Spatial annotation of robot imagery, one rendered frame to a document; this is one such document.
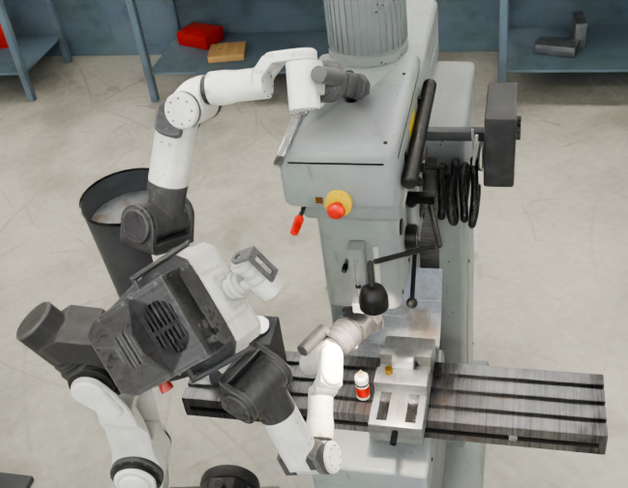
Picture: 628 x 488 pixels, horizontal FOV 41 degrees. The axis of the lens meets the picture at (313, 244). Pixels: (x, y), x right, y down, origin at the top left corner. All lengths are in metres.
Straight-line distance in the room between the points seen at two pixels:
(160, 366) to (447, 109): 1.21
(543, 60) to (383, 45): 3.83
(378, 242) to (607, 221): 2.81
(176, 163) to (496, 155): 0.85
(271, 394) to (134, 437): 0.48
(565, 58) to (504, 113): 3.69
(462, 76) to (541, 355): 1.63
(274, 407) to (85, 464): 1.98
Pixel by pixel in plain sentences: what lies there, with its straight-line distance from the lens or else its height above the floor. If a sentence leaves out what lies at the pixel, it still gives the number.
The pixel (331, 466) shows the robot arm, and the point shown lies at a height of 1.16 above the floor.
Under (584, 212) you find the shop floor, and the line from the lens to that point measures 4.79.
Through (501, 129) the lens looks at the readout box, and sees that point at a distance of 2.18.
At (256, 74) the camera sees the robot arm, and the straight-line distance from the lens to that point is 1.73.
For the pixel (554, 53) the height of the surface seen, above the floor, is 0.25.
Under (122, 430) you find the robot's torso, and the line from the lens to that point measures 2.23.
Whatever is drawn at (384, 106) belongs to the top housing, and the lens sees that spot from 1.90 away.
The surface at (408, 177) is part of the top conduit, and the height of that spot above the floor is 1.80.
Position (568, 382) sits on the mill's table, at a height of 0.92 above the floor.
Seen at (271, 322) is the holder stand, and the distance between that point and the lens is 2.51.
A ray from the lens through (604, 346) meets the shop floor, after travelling 4.02.
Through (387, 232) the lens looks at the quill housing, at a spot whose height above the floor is 1.57.
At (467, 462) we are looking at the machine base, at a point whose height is 0.20.
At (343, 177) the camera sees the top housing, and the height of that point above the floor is 1.82.
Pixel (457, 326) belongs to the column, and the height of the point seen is 0.83.
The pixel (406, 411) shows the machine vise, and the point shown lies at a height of 1.00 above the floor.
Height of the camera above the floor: 2.81
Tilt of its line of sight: 38 degrees down
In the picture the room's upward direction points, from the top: 8 degrees counter-clockwise
